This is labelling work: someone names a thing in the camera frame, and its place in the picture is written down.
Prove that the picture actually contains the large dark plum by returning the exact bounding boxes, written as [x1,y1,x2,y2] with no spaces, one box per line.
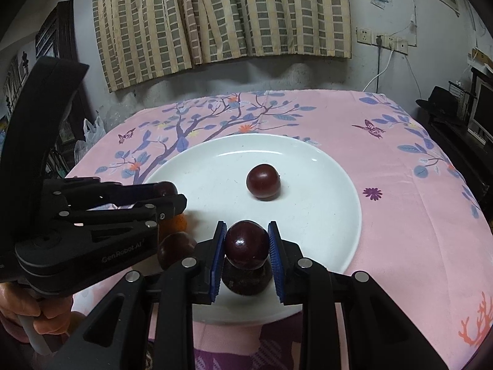
[246,164,281,199]

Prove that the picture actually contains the striped beige curtain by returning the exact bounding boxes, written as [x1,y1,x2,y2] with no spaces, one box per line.
[93,0,352,92]

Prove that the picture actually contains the wall power sockets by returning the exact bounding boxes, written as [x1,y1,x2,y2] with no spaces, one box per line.
[356,27,409,55]

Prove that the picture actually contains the white round plate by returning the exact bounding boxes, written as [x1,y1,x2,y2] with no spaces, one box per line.
[144,133,363,325]

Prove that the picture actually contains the dark cherry long stem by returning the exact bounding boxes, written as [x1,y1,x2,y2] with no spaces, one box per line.
[224,220,270,270]

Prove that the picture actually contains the person's left hand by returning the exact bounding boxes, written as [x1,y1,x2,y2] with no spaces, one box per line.
[0,282,85,343]

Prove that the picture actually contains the white power cable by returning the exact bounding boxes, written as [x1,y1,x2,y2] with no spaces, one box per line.
[362,47,396,94]

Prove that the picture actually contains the dark cherry short stem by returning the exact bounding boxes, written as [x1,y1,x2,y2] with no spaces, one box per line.
[157,231,197,271]

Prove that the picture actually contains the black hat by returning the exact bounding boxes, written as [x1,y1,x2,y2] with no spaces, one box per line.
[415,86,459,118]

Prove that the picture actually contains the plastic bags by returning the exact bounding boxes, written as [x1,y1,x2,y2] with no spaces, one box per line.
[74,115,106,164]

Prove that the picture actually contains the computer monitor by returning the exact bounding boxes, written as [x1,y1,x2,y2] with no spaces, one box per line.
[468,80,493,144]

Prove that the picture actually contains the orange mandarin on plate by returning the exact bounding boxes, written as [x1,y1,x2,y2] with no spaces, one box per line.
[158,214,187,241]

